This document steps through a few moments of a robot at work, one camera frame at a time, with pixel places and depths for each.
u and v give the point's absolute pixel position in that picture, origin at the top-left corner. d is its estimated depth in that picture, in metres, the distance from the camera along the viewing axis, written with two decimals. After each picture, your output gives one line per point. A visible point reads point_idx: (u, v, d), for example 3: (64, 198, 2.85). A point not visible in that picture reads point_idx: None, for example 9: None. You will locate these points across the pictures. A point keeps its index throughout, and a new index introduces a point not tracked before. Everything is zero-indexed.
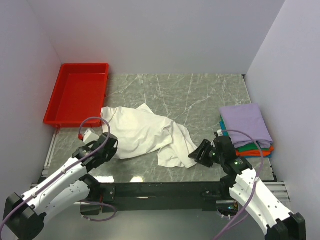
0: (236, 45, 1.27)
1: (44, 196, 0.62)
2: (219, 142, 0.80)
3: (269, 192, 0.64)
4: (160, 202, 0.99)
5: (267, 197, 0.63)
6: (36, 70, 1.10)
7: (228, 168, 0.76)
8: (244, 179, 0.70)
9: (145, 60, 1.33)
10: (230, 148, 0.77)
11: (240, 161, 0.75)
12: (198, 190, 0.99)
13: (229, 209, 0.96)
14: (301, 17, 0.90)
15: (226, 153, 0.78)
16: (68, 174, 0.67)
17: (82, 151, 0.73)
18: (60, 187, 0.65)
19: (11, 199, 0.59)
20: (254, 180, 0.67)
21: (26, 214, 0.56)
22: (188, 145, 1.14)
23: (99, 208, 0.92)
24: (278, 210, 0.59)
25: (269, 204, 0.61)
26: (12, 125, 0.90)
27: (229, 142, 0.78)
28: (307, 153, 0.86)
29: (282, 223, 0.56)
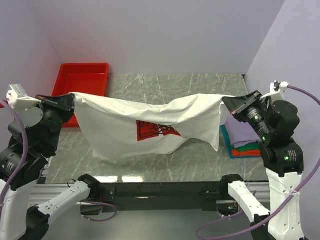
0: (236, 46, 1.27)
1: (4, 232, 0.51)
2: (279, 115, 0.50)
3: (297, 210, 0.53)
4: (160, 202, 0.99)
5: (291, 216, 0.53)
6: (35, 70, 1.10)
7: (270, 154, 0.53)
8: (281, 184, 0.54)
9: (145, 60, 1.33)
10: (289, 130, 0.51)
11: (292, 155, 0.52)
12: (198, 190, 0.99)
13: (229, 209, 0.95)
14: (302, 17, 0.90)
15: (279, 134, 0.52)
16: (8, 204, 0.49)
17: (4, 167, 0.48)
18: (18, 208, 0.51)
19: None
20: (292, 196, 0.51)
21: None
22: (208, 135, 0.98)
23: (99, 208, 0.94)
24: (292, 233, 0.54)
25: (286, 223, 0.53)
26: None
27: (296, 118, 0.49)
28: (307, 154, 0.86)
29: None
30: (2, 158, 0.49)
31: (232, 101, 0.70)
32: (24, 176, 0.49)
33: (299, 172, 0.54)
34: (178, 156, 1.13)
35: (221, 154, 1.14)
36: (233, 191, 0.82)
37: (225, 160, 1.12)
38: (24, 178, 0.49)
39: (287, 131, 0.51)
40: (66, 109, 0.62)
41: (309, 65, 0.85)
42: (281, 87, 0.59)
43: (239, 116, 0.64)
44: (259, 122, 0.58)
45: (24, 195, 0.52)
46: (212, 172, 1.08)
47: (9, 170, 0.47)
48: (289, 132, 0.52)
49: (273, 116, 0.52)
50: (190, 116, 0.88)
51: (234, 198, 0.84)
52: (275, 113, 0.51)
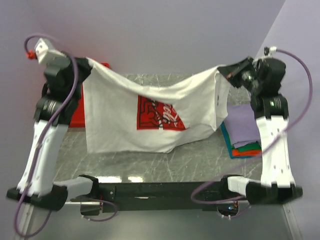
0: (236, 46, 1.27)
1: (39, 177, 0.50)
2: (269, 67, 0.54)
3: (284, 152, 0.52)
4: (160, 202, 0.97)
5: (279, 157, 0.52)
6: (36, 70, 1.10)
7: (258, 103, 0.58)
8: (267, 127, 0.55)
9: (146, 60, 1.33)
10: (277, 79, 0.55)
11: (278, 104, 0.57)
12: (198, 189, 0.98)
13: (229, 209, 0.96)
14: (302, 18, 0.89)
15: (267, 85, 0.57)
16: (46, 144, 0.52)
17: (45, 109, 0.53)
18: (52, 152, 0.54)
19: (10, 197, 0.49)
20: (278, 136, 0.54)
21: (34, 199, 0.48)
22: (209, 116, 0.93)
23: (99, 208, 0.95)
24: (282, 176, 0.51)
25: (275, 164, 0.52)
26: (12, 126, 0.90)
27: (282, 70, 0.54)
28: (307, 154, 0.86)
29: (276, 189, 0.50)
30: (40, 105, 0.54)
31: (227, 67, 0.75)
32: (65, 116, 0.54)
33: (285, 118, 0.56)
34: (178, 156, 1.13)
35: (221, 154, 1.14)
36: (232, 182, 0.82)
37: (225, 160, 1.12)
38: (64, 117, 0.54)
39: (275, 83, 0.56)
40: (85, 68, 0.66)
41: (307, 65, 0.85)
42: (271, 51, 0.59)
43: (234, 78, 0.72)
44: (252, 81, 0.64)
45: (58, 142, 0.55)
46: (211, 172, 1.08)
47: (51, 111, 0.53)
48: (277, 84, 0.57)
49: (262, 70, 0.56)
50: (190, 90, 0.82)
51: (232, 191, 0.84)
52: (265, 66, 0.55)
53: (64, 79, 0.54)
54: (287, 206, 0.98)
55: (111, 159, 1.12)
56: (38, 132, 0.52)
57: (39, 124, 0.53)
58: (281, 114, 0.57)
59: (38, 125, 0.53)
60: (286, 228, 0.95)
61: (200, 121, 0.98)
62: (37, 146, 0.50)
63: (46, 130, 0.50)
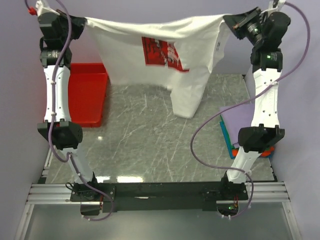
0: (236, 45, 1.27)
1: (60, 108, 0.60)
2: (272, 22, 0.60)
3: (274, 100, 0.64)
4: (160, 202, 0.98)
5: (268, 104, 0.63)
6: (36, 70, 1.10)
7: (256, 57, 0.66)
8: (262, 77, 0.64)
9: None
10: (276, 36, 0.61)
11: (275, 57, 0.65)
12: (198, 189, 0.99)
13: (229, 209, 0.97)
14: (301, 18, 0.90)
15: (268, 41, 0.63)
16: (59, 81, 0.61)
17: (50, 56, 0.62)
18: (65, 90, 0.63)
19: (40, 128, 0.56)
20: (271, 84, 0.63)
21: (65, 125, 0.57)
22: (207, 58, 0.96)
23: (99, 208, 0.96)
24: (270, 119, 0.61)
25: (265, 109, 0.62)
26: (12, 126, 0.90)
27: (285, 27, 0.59)
28: (307, 153, 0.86)
29: (261, 127, 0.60)
30: (45, 54, 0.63)
31: (232, 18, 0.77)
32: (68, 61, 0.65)
33: (279, 68, 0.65)
34: (178, 156, 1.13)
35: (221, 154, 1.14)
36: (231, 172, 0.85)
37: (225, 160, 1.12)
38: (67, 61, 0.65)
39: (276, 38, 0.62)
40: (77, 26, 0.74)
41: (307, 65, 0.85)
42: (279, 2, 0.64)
43: (239, 30, 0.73)
44: (257, 34, 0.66)
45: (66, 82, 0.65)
46: (212, 172, 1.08)
47: (55, 57, 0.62)
48: (277, 40, 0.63)
49: (267, 24, 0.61)
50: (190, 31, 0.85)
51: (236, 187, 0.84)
52: (268, 22, 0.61)
53: (56, 30, 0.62)
54: (287, 206, 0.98)
55: (111, 158, 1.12)
56: (50, 73, 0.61)
57: (48, 68, 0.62)
58: (275, 66, 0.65)
59: (47, 69, 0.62)
60: (287, 229, 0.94)
61: (197, 64, 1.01)
62: (52, 82, 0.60)
63: (56, 69, 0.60)
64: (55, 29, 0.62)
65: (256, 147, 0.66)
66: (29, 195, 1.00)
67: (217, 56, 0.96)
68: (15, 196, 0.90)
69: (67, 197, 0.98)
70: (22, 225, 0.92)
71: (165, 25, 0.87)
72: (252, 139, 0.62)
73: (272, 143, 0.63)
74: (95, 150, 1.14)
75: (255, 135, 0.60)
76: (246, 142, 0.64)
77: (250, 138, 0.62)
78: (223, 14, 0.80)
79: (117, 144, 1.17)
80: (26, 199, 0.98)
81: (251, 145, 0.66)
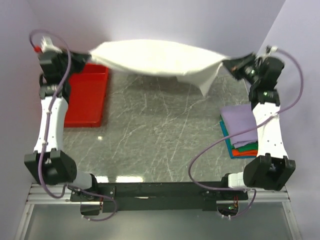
0: (237, 45, 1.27)
1: (53, 137, 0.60)
2: (267, 65, 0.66)
3: (278, 130, 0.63)
4: (160, 202, 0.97)
5: (272, 135, 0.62)
6: (35, 70, 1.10)
7: (254, 95, 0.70)
8: (260, 111, 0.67)
9: None
10: (272, 78, 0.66)
11: (272, 95, 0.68)
12: (197, 189, 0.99)
13: (229, 208, 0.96)
14: (300, 18, 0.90)
15: (264, 81, 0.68)
16: (55, 112, 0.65)
17: (49, 89, 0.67)
18: (60, 122, 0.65)
19: (28, 159, 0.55)
20: (272, 116, 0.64)
21: (54, 157, 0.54)
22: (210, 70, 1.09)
23: (99, 208, 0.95)
24: (275, 148, 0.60)
25: (268, 139, 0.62)
26: (12, 126, 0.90)
27: (279, 69, 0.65)
28: (306, 154, 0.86)
29: (268, 158, 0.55)
30: (45, 87, 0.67)
31: (230, 62, 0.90)
32: (66, 94, 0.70)
33: (278, 104, 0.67)
34: (178, 155, 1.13)
35: (220, 154, 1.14)
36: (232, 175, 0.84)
37: (225, 160, 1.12)
38: (66, 95, 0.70)
39: (272, 80, 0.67)
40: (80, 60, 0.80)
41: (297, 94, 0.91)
42: (272, 50, 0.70)
43: (237, 72, 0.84)
44: (254, 76, 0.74)
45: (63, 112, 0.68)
46: (212, 172, 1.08)
47: (54, 90, 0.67)
48: (273, 81, 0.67)
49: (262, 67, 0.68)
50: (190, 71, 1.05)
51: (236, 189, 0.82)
52: (265, 64, 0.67)
53: (56, 66, 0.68)
54: (287, 206, 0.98)
55: (111, 158, 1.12)
56: (46, 105, 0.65)
57: (45, 100, 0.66)
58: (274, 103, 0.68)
59: (44, 100, 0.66)
60: (286, 229, 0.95)
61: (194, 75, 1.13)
62: (48, 111, 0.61)
63: (53, 101, 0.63)
64: (55, 65, 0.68)
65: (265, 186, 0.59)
66: (29, 195, 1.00)
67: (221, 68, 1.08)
68: (15, 196, 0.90)
69: (67, 197, 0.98)
70: (22, 225, 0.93)
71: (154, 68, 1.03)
72: (260, 173, 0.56)
73: (282, 178, 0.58)
74: (95, 150, 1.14)
75: (263, 167, 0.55)
76: (254, 179, 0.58)
77: (257, 173, 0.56)
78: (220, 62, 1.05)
79: (117, 144, 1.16)
80: (26, 199, 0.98)
81: (259, 184, 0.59)
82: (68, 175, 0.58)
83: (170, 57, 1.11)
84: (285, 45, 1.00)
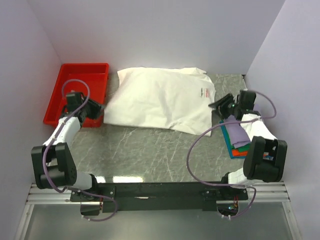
0: (237, 46, 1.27)
1: (62, 138, 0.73)
2: (241, 93, 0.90)
3: (263, 126, 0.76)
4: (160, 202, 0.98)
5: (259, 126, 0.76)
6: (35, 70, 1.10)
7: (238, 114, 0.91)
8: (247, 118, 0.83)
9: (146, 60, 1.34)
10: (250, 100, 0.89)
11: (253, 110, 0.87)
12: (198, 189, 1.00)
13: (229, 209, 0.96)
14: (302, 18, 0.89)
15: (244, 103, 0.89)
16: (67, 124, 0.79)
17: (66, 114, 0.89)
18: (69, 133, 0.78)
19: (34, 151, 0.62)
20: (256, 118, 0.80)
21: (59, 149, 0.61)
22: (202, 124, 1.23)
23: (99, 208, 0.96)
24: (262, 133, 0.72)
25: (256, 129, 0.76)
26: (12, 126, 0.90)
27: (252, 93, 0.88)
28: (307, 154, 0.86)
29: (262, 137, 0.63)
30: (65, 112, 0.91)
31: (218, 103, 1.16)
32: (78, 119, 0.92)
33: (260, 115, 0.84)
34: (178, 156, 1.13)
35: (220, 154, 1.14)
36: (232, 173, 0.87)
37: (225, 160, 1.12)
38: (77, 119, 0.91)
39: (250, 102, 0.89)
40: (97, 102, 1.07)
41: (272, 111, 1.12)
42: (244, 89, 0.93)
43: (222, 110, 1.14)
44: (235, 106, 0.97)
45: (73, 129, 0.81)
46: (212, 172, 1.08)
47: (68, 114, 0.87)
48: (251, 103, 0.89)
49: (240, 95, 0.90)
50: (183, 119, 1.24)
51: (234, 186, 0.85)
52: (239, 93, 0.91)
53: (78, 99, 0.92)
54: (287, 206, 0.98)
55: (111, 159, 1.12)
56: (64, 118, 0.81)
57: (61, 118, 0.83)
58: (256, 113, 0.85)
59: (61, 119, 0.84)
60: (286, 229, 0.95)
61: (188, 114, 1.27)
62: (62, 121, 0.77)
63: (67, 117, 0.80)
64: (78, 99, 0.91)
65: (266, 172, 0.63)
66: (29, 195, 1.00)
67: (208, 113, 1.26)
68: (15, 196, 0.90)
69: (67, 197, 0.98)
70: (22, 225, 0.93)
71: (155, 118, 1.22)
72: (259, 155, 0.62)
73: (280, 160, 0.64)
74: (95, 150, 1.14)
75: (260, 145, 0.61)
76: (254, 162, 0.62)
77: (257, 154, 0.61)
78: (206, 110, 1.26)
79: (117, 144, 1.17)
80: (26, 199, 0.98)
81: (260, 170, 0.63)
82: (68, 171, 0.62)
83: (165, 86, 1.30)
84: (286, 45, 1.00)
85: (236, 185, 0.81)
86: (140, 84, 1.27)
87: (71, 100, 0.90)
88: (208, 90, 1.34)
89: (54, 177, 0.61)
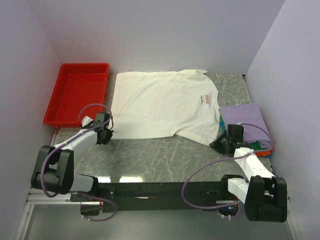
0: (237, 46, 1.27)
1: (72, 146, 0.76)
2: (229, 126, 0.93)
3: (258, 160, 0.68)
4: (160, 202, 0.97)
5: (255, 164, 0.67)
6: (36, 70, 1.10)
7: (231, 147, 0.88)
8: (239, 150, 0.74)
9: (146, 59, 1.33)
10: (238, 132, 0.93)
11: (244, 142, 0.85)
12: (198, 189, 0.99)
13: (229, 208, 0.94)
14: (302, 17, 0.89)
15: (233, 136, 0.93)
16: (85, 135, 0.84)
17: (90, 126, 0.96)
18: (82, 143, 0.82)
19: (43, 149, 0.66)
20: (249, 152, 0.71)
21: (64, 155, 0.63)
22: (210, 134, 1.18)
23: (99, 208, 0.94)
24: (261, 173, 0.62)
25: (254, 167, 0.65)
26: (12, 126, 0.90)
27: (239, 126, 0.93)
28: (307, 154, 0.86)
29: (260, 177, 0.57)
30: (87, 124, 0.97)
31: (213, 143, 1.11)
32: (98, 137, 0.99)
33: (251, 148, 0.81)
34: (178, 156, 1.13)
35: (220, 154, 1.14)
36: (231, 184, 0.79)
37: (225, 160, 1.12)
38: (99, 137, 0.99)
39: (238, 134, 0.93)
40: (110, 131, 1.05)
41: (272, 120, 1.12)
42: None
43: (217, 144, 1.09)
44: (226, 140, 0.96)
45: (88, 142, 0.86)
46: (212, 172, 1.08)
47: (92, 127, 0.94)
48: (240, 135, 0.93)
49: (227, 129, 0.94)
50: (190, 128, 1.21)
51: (232, 192, 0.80)
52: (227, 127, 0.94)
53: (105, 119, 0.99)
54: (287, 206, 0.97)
55: (111, 158, 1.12)
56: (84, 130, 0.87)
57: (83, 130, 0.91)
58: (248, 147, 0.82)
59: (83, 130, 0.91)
60: (287, 229, 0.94)
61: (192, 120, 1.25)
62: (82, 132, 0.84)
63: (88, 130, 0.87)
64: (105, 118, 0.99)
65: (270, 215, 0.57)
66: (29, 195, 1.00)
67: (213, 123, 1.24)
68: (14, 196, 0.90)
69: (67, 197, 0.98)
70: (22, 225, 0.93)
71: (162, 125, 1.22)
72: (261, 196, 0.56)
73: (282, 199, 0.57)
74: (94, 150, 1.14)
75: (259, 188, 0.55)
76: (256, 205, 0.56)
77: (257, 196, 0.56)
78: (211, 121, 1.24)
79: (116, 144, 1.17)
80: (26, 199, 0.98)
81: (263, 211, 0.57)
82: (62, 179, 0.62)
83: (167, 96, 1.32)
84: (286, 45, 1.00)
85: (237, 197, 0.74)
86: (140, 99, 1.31)
87: (100, 117, 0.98)
88: (209, 96, 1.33)
89: (49, 181, 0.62)
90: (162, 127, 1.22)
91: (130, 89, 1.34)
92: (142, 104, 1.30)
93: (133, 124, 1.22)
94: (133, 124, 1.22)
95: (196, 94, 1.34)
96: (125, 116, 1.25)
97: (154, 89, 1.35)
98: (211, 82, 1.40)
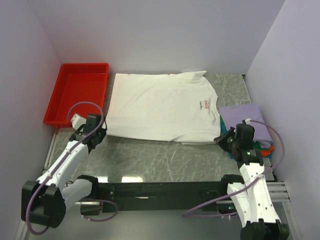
0: (236, 46, 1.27)
1: (59, 175, 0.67)
2: (239, 127, 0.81)
3: (265, 192, 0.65)
4: (160, 202, 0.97)
5: (261, 197, 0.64)
6: (36, 70, 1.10)
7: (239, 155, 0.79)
8: (248, 171, 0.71)
9: (146, 59, 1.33)
10: (249, 136, 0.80)
11: (254, 153, 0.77)
12: (197, 189, 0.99)
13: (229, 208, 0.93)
14: (301, 18, 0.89)
15: (242, 139, 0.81)
16: (73, 153, 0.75)
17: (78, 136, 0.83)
18: (70, 166, 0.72)
19: (25, 187, 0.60)
20: (258, 177, 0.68)
21: (49, 194, 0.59)
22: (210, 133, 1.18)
23: (99, 208, 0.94)
24: (265, 212, 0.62)
25: (259, 202, 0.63)
26: (12, 126, 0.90)
27: (250, 128, 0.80)
28: (307, 154, 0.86)
29: (262, 224, 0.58)
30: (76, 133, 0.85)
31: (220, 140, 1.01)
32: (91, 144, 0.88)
33: (262, 161, 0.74)
34: (178, 156, 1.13)
35: (220, 154, 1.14)
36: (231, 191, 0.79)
37: (225, 160, 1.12)
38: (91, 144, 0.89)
39: (249, 138, 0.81)
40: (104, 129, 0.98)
41: (272, 119, 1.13)
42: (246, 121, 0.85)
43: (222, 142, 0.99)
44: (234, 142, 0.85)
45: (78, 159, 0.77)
46: (212, 172, 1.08)
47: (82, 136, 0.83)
48: (250, 139, 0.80)
49: (237, 131, 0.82)
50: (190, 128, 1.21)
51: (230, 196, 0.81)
52: (236, 127, 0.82)
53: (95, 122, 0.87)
54: (287, 206, 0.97)
55: (111, 158, 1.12)
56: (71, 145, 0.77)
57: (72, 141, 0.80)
58: (258, 161, 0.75)
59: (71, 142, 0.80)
60: None
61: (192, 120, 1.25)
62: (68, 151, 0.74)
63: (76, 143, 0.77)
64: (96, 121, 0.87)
65: None
66: None
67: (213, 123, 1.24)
68: (14, 196, 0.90)
69: None
70: (22, 225, 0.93)
71: (162, 125, 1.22)
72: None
73: None
74: (95, 150, 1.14)
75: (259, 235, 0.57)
76: None
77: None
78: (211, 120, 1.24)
79: (116, 144, 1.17)
80: None
81: None
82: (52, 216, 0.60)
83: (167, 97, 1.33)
84: (287, 45, 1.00)
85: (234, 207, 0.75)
86: (139, 99, 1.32)
87: (91, 121, 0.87)
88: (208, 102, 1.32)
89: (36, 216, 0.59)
90: (162, 127, 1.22)
91: (130, 89, 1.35)
92: (142, 104, 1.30)
93: (133, 123, 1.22)
94: (133, 124, 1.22)
95: (196, 95, 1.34)
96: (124, 116, 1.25)
97: (154, 89, 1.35)
98: (211, 82, 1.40)
